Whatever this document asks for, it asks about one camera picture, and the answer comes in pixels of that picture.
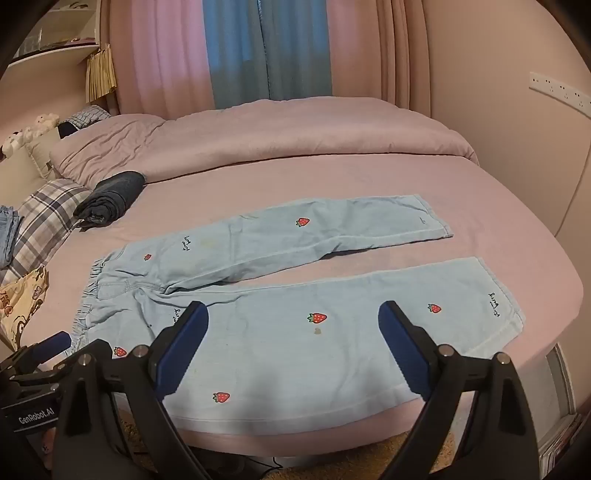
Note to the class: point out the pink curtain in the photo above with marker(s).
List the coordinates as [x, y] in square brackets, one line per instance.
[378, 50]
[161, 55]

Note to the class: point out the blue curtain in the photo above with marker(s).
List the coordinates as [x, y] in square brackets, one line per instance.
[268, 50]

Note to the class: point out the white wall power strip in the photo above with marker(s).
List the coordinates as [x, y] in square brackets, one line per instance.
[561, 90]

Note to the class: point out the bed with pink sheet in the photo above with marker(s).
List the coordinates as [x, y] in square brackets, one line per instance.
[485, 207]

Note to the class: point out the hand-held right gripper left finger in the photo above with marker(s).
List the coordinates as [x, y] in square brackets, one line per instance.
[184, 350]

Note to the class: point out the folded denim clothes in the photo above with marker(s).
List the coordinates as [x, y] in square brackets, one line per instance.
[9, 235]

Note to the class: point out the light blue strawberry pants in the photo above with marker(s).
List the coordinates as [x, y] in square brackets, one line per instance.
[323, 360]

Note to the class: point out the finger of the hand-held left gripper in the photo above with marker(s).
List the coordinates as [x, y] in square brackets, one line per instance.
[55, 344]

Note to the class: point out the yellow fringed cloth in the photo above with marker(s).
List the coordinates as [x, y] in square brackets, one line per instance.
[101, 74]

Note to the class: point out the stack of books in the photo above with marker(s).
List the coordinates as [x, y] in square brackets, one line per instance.
[561, 443]

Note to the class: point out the yellow printed cloth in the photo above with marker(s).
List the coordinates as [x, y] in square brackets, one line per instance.
[23, 304]

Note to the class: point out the white cushion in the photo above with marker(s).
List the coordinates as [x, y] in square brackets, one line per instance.
[39, 154]

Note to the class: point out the dark plaid pillow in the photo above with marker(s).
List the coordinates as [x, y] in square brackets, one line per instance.
[85, 117]

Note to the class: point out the pink duvet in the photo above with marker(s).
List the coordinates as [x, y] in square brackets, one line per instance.
[277, 138]

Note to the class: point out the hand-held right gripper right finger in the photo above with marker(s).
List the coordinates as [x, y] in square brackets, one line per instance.
[401, 350]

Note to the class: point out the dark folded cloth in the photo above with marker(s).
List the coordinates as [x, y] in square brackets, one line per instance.
[111, 196]

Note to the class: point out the grey plaid pillow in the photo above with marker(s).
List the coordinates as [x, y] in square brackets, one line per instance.
[46, 217]

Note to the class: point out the white headboard shelf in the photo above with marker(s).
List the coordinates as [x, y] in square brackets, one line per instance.
[55, 53]

